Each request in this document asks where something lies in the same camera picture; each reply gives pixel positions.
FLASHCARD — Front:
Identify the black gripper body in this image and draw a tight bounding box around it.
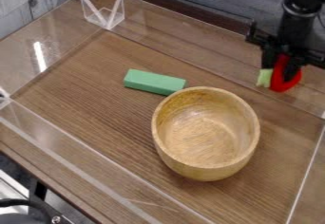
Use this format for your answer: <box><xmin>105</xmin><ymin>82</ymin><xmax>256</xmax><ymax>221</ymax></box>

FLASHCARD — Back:
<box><xmin>246</xmin><ymin>9</ymin><xmax>325</xmax><ymax>69</ymax></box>

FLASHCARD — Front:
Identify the clear acrylic corner bracket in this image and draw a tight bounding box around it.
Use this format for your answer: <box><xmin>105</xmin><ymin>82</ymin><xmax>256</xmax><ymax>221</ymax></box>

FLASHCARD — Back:
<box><xmin>80</xmin><ymin>0</ymin><xmax>124</xmax><ymax>30</ymax></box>

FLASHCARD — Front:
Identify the black metal table frame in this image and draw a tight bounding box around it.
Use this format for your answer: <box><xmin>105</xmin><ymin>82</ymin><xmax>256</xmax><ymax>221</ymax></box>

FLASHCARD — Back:
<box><xmin>28</xmin><ymin>179</ymin><xmax>85</xmax><ymax>224</ymax></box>

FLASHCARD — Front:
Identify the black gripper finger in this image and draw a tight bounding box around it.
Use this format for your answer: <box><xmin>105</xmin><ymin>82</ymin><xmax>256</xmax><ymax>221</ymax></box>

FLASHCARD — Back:
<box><xmin>262</xmin><ymin>44</ymin><xmax>278</xmax><ymax>69</ymax></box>
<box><xmin>283</xmin><ymin>57</ymin><xmax>304</xmax><ymax>83</ymax></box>

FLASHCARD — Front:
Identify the black cable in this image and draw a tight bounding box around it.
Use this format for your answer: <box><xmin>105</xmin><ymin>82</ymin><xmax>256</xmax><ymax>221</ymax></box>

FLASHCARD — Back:
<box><xmin>0</xmin><ymin>197</ymin><xmax>56</xmax><ymax>224</ymax></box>

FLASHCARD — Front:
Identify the red plush fruit green stem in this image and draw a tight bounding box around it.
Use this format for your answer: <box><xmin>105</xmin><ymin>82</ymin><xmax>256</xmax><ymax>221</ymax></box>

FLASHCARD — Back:
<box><xmin>256</xmin><ymin>54</ymin><xmax>302</xmax><ymax>92</ymax></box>

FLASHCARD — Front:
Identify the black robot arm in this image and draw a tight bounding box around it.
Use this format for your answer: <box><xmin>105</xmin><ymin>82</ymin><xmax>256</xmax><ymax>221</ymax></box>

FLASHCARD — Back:
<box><xmin>244</xmin><ymin>0</ymin><xmax>325</xmax><ymax>92</ymax></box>

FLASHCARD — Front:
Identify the clear acrylic enclosure wall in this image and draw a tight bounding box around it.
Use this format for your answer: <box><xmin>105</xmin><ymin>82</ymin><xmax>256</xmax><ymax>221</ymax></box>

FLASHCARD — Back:
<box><xmin>0</xmin><ymin>0</ymin><xmax>325</xmax><ymax>224</ymax></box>

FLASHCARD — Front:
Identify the wooden bowl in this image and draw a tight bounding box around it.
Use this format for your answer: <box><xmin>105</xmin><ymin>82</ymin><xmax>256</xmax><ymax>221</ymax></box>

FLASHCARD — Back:
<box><xmin>151</xmin><ymin>86</ymin><xmax>260</xmax><ymax>181</ymax></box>

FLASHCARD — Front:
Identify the green foam block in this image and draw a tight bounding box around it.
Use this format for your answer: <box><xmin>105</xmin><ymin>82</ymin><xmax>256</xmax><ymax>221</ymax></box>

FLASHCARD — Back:
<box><xmin>122</xmin><ymin>69</ymin><xmax>187</xmax><ymax>95</ymax></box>

